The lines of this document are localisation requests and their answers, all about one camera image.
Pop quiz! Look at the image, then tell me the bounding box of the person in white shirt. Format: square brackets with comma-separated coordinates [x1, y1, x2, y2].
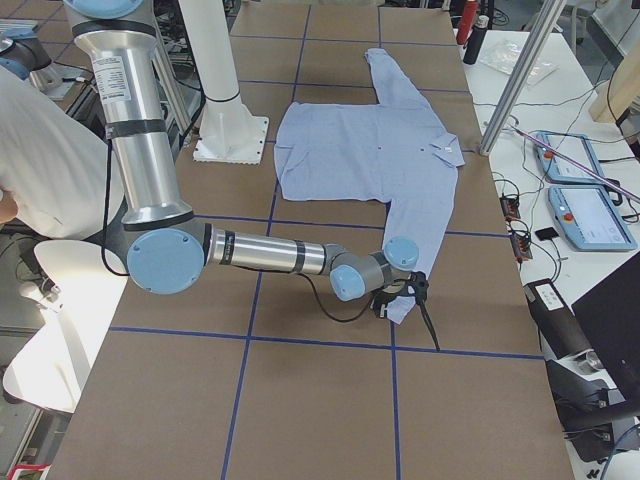
[1, 68, 126, 251]

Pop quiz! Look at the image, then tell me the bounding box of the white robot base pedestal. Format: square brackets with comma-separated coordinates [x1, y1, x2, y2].
[179, 0, 269, 165]

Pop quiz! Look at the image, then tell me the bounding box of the lower blue teach pendant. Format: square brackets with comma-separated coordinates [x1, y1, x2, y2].
[547, 185, 637, 252]

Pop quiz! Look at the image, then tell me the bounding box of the red water bottle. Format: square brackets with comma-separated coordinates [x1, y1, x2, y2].
[456, 0, 479, 46]

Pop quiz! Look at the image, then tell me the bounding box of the aluminium frame post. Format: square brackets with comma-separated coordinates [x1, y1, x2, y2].
[479, 0, 566, 156]

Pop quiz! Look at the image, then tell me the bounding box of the clear plastic bag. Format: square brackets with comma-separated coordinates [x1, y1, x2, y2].
[479, 40, 559, 86]

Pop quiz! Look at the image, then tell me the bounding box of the black water bottle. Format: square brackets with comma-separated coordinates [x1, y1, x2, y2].
[462, 15, 490, 65]

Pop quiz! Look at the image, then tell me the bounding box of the black monitor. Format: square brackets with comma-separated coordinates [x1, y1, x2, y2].
[572, 255, 639, 400]

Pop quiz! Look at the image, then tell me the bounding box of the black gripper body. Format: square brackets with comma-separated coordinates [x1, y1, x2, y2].
[371, 271, 429, 318]

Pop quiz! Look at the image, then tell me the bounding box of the blue teach pendant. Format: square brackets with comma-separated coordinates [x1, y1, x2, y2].
[547, 185, 637, 252]
[534, 131, 603, 184]

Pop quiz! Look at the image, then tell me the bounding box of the upper blue teach pendant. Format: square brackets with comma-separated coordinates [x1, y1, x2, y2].
[534, 131, 603, 184]

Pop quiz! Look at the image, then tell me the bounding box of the reacher grabber stick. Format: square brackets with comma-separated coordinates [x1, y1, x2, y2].
[513, 127, 640, 203]

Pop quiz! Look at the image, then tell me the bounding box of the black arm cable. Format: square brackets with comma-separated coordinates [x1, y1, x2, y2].
[301, 273, 381, 323]

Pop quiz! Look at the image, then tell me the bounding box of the light blue striped shirt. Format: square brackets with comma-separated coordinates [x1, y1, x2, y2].
[273, 47, 467, 325]

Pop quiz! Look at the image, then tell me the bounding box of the white round stool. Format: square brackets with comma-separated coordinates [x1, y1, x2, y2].
[2, 240, 126, 414]

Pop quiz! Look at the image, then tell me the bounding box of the black labelled box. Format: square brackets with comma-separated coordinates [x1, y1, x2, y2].
[523, 279, 592, 358]

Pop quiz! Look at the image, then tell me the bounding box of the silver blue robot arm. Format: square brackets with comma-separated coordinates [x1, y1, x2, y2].
[65, 1, 428, 316]

